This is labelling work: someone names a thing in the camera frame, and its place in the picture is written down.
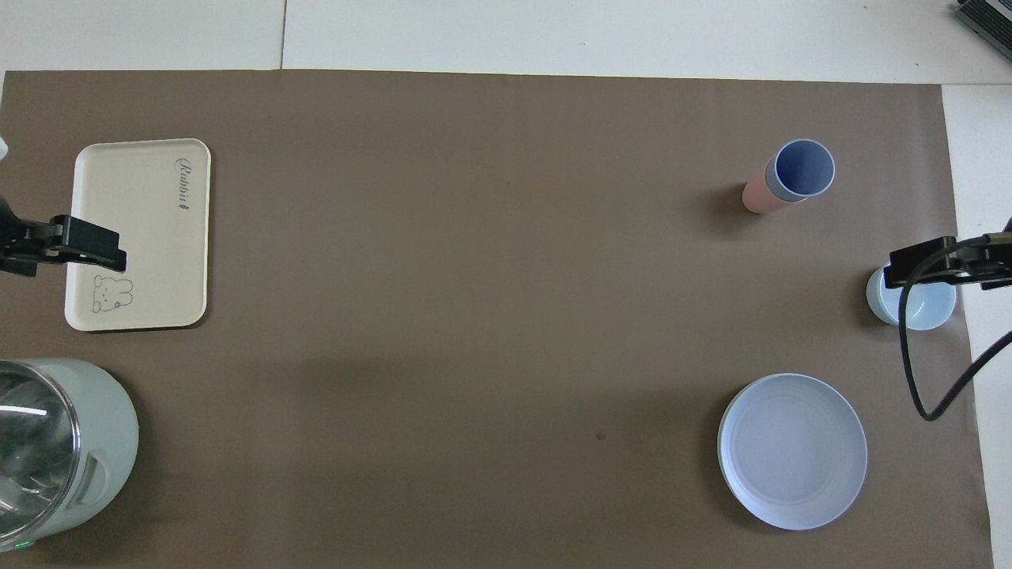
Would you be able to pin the cream rabbit print tray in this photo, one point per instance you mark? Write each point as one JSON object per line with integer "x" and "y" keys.
{"x": 150, "y": 261}

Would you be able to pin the light blue bowl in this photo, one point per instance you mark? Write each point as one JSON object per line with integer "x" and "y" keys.
{"x": 929, "y": 310}

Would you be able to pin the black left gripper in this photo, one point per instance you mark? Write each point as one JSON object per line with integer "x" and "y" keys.
{"x": 12, "y": 265}

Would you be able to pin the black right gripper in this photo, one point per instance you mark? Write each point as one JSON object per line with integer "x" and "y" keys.
{"x": 1006, "y": 261}

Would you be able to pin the brown paper table mat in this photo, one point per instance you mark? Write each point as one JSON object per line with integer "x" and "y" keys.
{"x": 474, "y": 316}

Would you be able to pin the blue ribbed cup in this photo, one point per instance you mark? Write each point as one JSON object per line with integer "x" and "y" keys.
{"x": 805, "y": 167}

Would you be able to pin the pale green cooking pot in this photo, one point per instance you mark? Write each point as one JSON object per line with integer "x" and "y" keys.
{"x": 107, "y": 427}

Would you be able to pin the pink cup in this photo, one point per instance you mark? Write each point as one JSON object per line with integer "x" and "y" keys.
{"x": 757, "y": 199}

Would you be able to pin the blue round plate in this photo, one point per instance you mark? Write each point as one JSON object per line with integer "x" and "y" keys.
{"x": 791, "y": 450}

